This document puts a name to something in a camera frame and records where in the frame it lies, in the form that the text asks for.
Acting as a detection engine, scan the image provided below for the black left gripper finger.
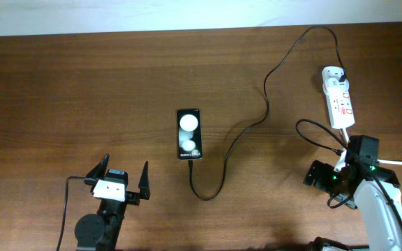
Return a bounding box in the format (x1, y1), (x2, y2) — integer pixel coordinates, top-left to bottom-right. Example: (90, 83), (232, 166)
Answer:
(138, 161), (151, 199)
(84, 153), (110, 185)

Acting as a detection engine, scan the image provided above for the black Galaxy flip phone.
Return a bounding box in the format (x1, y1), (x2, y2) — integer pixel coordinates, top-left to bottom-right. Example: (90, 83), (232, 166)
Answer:
(177, 109), (203, 160)

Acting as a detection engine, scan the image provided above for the black USB charger cable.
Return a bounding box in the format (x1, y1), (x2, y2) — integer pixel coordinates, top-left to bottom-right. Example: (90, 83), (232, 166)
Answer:
(187, 26), (349, 201)

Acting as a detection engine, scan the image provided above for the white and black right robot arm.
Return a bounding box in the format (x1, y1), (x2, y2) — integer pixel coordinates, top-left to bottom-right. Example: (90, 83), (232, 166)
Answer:
(304, 135), (402, 250)

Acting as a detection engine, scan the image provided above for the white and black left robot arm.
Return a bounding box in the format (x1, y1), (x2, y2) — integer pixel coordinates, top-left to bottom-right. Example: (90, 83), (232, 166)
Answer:
(75, 154), (151, 251)

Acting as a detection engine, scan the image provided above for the white USB charger adapter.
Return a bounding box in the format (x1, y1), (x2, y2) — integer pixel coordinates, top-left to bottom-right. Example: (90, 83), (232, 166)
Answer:
(324, 77), (349, 95)

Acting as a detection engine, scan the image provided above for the white power strip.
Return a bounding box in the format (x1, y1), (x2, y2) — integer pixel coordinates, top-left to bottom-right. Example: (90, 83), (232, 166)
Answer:
(322, 66), (355, 129)

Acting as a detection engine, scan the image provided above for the white power strip cord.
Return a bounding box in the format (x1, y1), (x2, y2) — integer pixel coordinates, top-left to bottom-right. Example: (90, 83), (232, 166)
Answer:
(339, 127), (402, 169)

